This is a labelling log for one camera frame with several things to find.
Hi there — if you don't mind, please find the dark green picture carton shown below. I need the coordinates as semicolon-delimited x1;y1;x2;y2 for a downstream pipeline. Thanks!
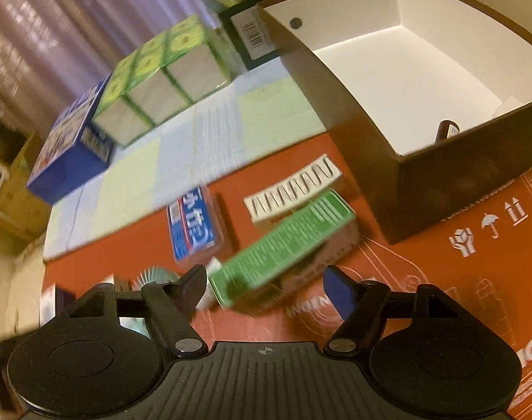
201;0;277;70

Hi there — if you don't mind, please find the blue label clear plastic case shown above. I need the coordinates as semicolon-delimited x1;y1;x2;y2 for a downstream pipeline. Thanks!
166;185;226;268

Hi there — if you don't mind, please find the lilac curtain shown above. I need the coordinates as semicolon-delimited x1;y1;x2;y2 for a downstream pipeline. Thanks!
0;0;209;135

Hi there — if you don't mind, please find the green medicine box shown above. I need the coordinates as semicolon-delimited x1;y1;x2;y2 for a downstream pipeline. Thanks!
210;189;359;316

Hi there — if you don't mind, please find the open brown cardboard carton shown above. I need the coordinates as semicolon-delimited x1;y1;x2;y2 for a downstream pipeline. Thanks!
0;133;51;246

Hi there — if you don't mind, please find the blue picture carton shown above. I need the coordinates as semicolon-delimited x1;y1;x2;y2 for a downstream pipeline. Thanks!
27;78;114;205

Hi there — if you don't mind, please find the checkered pastel table cloth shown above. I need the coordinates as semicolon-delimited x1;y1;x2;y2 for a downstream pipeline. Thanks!
43;59;325;261

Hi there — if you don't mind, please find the white power adapter cube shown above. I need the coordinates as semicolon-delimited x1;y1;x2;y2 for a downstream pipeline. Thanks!
103;274;131;292

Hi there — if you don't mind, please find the brown cardboard storage box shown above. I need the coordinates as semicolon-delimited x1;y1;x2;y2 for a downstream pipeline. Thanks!
259;0;532;243

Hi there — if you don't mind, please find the teal handheld mini fan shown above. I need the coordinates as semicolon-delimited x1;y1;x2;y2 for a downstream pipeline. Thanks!
132;266;179;291

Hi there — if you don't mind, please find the green tissue pack bundle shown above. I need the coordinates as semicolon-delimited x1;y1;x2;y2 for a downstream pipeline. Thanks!
93;15;238;147

